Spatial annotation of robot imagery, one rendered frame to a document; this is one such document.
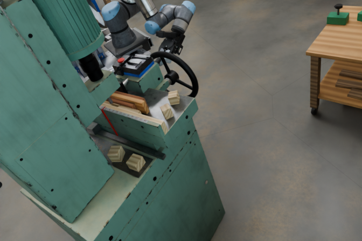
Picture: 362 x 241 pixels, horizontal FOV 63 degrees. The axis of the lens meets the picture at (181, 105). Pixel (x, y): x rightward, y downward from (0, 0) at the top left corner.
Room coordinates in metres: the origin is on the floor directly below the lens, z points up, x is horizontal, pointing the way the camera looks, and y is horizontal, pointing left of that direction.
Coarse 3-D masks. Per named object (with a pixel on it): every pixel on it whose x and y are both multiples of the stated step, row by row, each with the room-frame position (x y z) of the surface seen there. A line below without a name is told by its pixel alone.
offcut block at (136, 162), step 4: (132, 156) 0.74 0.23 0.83; (136, 156) 0.73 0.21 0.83; (140, 156) 0.73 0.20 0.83; (128, 160) 0.73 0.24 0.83; (132, 160) 0.72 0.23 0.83; (136, 160) 0.71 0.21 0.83; (140, 160) 0.71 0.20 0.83; (144, 160) 0.72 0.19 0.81; (128, 164) 0.71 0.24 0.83; (132, 164) 0.70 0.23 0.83; (136, 164) 0.70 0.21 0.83; (140, 164) 0.70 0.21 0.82; (132, 168) 0.71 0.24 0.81; (136, 168) 0.69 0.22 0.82; (140, 168) 0.70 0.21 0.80
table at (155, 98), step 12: (168, 84) 1.06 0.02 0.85; (144, 96) 0.97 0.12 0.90; (156, 96) 0.94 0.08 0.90; (180, 96) 0.88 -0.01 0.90; (156, 108) 0.87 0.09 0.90; (180, 108) 0.82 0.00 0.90; (192, 108) 0.83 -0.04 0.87; (96, 120) 0.98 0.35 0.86; (168, 120) 0.78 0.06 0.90; (180, 120) 0.77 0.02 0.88; (132, 132) 0.82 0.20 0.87; (144, 132) 0.77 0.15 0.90; (168, 132) 0.72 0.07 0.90; (180, 132) 0.76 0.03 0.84; (156, 144) 0.74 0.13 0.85; (168, 144) 0.71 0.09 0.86
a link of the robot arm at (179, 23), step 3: (177, 21) 1.40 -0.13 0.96; (180, 21) 1.39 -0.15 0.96; (183, 21) 1.39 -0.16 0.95; (174, 24) 1.40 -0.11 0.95; (177, 24) 1.39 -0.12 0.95; (180, 24) 1.38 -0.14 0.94; (183, 24) 1.38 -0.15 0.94; (186, 24) 1.39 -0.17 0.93; (180, 27) 1.37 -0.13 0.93; (183, 27) 1.37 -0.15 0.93; (186, 27) 1.39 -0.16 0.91; (183, 30) 1.38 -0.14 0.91
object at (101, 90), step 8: (104, 72) 0.96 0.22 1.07; (112, 72) 0.94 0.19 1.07; (88, 80) 0.94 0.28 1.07; (104, 80) 0.91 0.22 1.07; (112, 80) 0.92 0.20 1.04; (88, 88) 0.89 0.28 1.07; (96, 88) 0.88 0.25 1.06; (104, 88) 0.89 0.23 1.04; (112, 88) 0.91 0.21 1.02; (96, 96) 0.87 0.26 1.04; (104, 96) 0.88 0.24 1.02
